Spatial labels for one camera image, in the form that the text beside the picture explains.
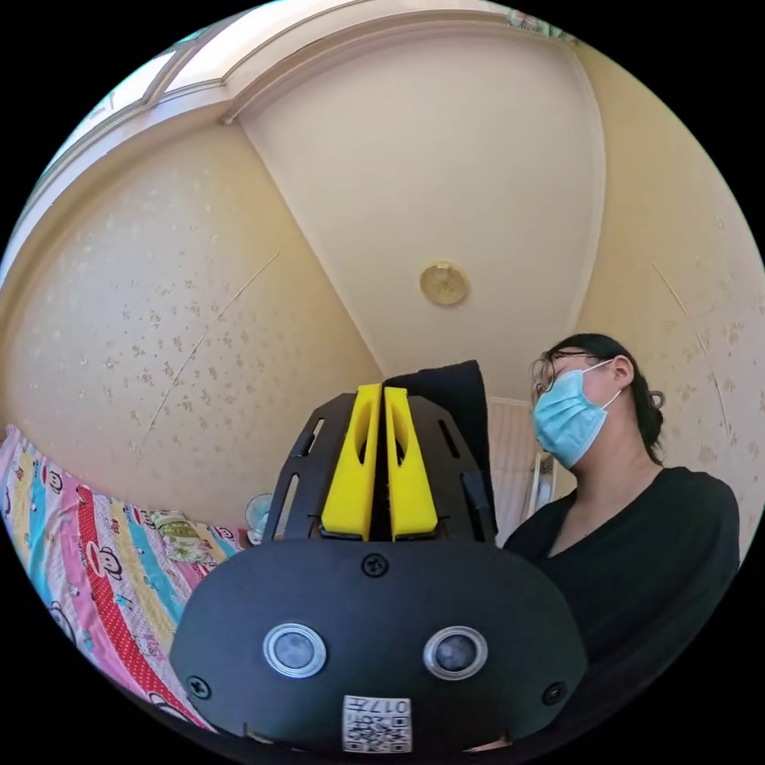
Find light curtain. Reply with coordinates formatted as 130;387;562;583
487;396;560;543

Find small blue fan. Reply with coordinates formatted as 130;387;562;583
244;492;275;538

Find round gold ceiling lamp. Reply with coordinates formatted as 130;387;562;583
418;260;469;308

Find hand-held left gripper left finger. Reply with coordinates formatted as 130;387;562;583
320;383;383;542

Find bed with striped printed sheet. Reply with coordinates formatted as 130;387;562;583
0;422;252;733

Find window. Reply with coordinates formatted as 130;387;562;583
11;23;240;198

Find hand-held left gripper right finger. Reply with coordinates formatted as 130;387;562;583
383;386;438;543

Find pillow with green print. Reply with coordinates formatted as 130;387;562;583
147;509;226;565

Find person's body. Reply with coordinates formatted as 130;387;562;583
501;333;742;751

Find black pants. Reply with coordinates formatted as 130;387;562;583
382;359;498;546

